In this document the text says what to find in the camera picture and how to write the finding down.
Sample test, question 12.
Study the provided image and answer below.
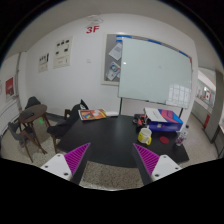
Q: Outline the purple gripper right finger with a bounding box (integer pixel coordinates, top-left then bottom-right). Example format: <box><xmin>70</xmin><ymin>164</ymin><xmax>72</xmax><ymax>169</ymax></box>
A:
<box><xmin>133</xmin><ymin>143</ymin><xmax>183</xmax><ymax>183</ymax></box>

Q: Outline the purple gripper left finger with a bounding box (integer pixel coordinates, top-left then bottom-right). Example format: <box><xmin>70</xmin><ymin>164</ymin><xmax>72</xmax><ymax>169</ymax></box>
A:
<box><xmin>40</xmin><ymin>142</ymin><xmax>91</xmax><ymax>182</ymax></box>

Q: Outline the clear plastic water bottle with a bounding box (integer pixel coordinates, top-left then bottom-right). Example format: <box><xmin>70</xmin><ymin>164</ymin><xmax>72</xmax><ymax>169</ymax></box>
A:
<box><xmin>176</xmin><ymin>125</ymin><xmax>189</xmax><ymax>146</ymax></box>

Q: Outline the red round coaster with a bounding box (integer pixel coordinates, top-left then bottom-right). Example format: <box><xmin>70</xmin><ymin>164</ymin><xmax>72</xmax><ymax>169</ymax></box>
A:
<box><xmin>160</xmin><ymin>136</ymin><xmax>170</xmax><ymax>144</ymax></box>

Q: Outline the yellow and white mug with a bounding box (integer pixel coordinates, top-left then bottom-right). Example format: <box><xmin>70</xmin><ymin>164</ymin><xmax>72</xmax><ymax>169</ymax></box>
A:
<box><xmin>138</xmin><ymin>128</ymin><xmax>152</xmax><ymax>145</ymax></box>

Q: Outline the dark chair at table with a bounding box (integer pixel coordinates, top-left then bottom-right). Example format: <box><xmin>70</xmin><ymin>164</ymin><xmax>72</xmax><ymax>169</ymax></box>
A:
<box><xmin>47</xmin><ymin>104</ymin><xmax>81</xmax><ymax>149</ymax></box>

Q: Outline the black rectangular table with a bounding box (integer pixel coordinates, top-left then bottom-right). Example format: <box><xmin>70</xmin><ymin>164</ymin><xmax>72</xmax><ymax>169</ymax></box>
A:
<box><xmin>58</xmin><ymin>115</ymin><xmax>189</xmax><ymax>168</ymax></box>

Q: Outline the black device on table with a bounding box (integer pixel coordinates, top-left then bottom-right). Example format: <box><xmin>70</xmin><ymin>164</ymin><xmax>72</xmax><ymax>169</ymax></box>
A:
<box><xmin>133</xmin><ymin>114</ymin><xmax>147</xmax><ymax>127</ymax></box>

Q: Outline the colourful orange book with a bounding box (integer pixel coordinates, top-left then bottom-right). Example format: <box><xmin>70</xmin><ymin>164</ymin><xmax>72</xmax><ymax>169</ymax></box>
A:
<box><xmin>79</xmin><ymin>109</ymin><xmax>106</xmax><ymax>121</ymax></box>

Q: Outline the blue and red box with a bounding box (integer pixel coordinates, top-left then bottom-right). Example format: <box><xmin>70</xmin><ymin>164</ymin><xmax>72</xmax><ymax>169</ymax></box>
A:
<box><xmin>147</xmin><ymin>109</ymin><xmax>183</xmax><ymax>132</ymax></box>

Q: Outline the white paper sheet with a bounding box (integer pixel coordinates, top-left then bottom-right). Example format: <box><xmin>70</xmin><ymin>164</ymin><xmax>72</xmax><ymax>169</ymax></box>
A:
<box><xmin>144</xmin><ymin>108</ymin><xmax>166</xmax><ymax>122</ymax></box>

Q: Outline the grey wooden chair left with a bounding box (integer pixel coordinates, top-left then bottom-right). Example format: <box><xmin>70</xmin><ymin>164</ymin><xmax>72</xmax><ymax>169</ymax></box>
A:
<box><xmin>7</xmin><ymin>121</ymin><xmax>39</xmax><ymax>164</ymax></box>

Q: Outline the round brown wooden table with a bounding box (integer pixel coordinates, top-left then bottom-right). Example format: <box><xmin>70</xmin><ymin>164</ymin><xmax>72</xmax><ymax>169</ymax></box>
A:
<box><xmin>18</xmin><ymin>104</ymin><xmax>50</xmax><ymax>153</ymax></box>

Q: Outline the dark chair behind round table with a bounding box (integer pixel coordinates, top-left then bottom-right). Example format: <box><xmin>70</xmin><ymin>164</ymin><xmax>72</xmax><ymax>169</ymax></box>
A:
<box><xmin>26</xmin><ymin>96</ymin><xmax>40</xmax><ymax>109</ymax></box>

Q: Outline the large glass whiteboard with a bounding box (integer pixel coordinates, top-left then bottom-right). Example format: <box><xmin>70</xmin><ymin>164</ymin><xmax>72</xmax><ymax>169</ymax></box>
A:
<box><xmin>118</xmin><ymin>38</ymin><xmax>192</xmax><ymax>108</ymax></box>

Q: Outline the grey cork notice board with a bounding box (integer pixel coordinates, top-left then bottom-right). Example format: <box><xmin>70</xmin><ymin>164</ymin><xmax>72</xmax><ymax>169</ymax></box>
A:
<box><xmin>101</xmin><ymin>34</ymin><xmax>122</xmax><ymax>86</ymax></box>

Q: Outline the white poster with black squares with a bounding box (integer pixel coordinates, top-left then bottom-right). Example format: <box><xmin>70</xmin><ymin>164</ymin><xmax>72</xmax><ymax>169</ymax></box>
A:
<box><xmin>53</xmin><ymin>37</ymin><xmax>72</xmax><ymax>68</ymax></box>

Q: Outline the small white poster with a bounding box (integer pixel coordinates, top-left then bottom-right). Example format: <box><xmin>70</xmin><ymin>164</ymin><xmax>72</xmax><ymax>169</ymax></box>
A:
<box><xmin>38</xmin><ymin>53</ymin><xmax>49</xmax><ymax>72</ymax></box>

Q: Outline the red wall poster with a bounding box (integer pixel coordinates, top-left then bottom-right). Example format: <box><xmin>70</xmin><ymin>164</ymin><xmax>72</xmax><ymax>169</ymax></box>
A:
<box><xmin>5</xmin><ymin>77</ymin><xmax>14</xmax><ymax>99</ymax></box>

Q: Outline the red 3F wall sign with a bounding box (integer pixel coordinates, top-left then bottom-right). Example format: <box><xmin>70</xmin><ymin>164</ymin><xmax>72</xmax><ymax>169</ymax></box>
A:
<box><xmin>86</xmin><ymin>25</ymin><xmax>100</xmax><ymax>35</ymax></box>

